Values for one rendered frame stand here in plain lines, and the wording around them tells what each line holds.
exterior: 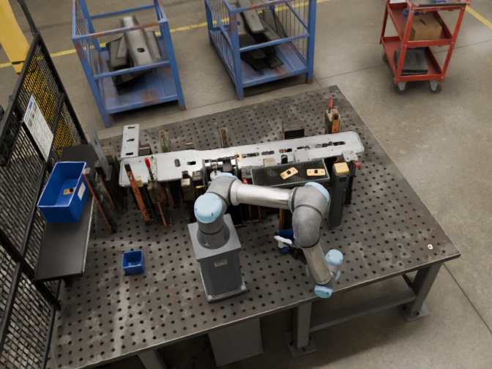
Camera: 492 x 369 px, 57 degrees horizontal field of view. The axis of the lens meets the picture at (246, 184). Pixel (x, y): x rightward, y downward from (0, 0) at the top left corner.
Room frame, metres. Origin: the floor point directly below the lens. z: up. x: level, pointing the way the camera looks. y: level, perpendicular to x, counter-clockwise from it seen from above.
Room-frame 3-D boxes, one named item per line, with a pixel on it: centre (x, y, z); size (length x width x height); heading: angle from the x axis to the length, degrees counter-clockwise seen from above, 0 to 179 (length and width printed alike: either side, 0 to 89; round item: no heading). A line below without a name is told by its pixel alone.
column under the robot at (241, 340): (1.23, 0.17, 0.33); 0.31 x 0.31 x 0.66; 12
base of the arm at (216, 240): (1.23, 0.17, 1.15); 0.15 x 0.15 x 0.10
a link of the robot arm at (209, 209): (1.23, 0.17, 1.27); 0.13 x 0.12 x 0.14; 154
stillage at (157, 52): (4.12, 1.02, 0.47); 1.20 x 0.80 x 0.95; 11
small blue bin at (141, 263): (1.36, 0.64, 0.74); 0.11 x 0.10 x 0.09; 93
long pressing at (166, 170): (1.84, 0.01, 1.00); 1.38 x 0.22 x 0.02; 93
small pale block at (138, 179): (1.68, 0.57, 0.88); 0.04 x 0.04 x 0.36; 3
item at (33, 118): (1.88, 1.05, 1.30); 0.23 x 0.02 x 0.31; 3
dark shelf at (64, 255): (1.59, 0.92, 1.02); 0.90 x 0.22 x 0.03; 3
